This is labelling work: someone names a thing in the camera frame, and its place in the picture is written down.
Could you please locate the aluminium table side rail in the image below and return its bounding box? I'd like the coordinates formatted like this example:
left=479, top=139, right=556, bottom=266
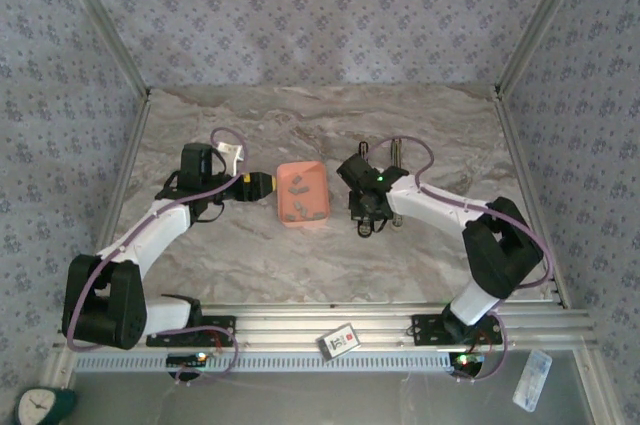
left=74, top=92, right=154, bottom=314
left=492, top=89, right=574, bottom=309

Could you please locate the white card with red mark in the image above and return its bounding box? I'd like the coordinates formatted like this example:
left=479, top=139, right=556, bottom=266
left=315, top=323, right=362, bottom=360

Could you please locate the pink plastic tray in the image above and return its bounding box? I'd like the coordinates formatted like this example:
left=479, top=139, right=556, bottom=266
left=276, top=160, right=333, bottom=231

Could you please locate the aluminium corner post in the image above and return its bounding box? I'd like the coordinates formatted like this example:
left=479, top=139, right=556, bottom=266
left=492, top=0, right=599, bottom=99
left=49, top=0, right=152, bottom=99

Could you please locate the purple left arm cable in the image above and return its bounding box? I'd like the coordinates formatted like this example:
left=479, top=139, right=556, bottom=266
left=64, top=127, right=246, bottom=389

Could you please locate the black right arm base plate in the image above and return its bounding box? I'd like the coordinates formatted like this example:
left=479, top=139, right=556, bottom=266
left=410, top=313, right=504, bottom=346

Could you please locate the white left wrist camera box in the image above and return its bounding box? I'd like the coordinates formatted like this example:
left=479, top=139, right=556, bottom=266
left=217, top=142, right=249, bottom=166

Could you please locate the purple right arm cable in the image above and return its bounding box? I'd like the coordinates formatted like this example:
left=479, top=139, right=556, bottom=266
left=369, top=137, right=554, bottom=384

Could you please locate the small circuit board with led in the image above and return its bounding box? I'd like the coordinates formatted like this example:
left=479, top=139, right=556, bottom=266
left=166, top=352, right=209, bottom=367
left=449, top=352, right=486, bottom=371

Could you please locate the red wire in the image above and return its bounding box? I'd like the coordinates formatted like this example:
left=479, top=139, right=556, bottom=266
left=209, top=322, right=234, bottom=356
left=467, top=329, right=494, bottom=354

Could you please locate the clear plastic bag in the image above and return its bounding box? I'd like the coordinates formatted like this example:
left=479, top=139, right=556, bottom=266
left=512, top=348, right=554, bottom=414

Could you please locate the white clock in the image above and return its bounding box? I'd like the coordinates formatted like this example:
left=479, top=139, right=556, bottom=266
left=17, top=387, right=56, bottom=425

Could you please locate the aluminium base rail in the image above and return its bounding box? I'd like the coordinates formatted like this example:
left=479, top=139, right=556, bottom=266
left=52, top=302, right=599, bottom=354

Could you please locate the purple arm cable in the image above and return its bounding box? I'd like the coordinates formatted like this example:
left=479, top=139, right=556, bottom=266
left=64, top=127, right=246, bottom=389
left=369, top=137, right=554, bottom=384

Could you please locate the grey slotted cable duct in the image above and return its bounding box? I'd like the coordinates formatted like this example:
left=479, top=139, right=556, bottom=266
left=72, top=349, right=454, bottom=374

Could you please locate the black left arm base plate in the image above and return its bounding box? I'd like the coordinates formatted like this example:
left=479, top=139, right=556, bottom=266
left=145, top=314, right=237, bottom=349

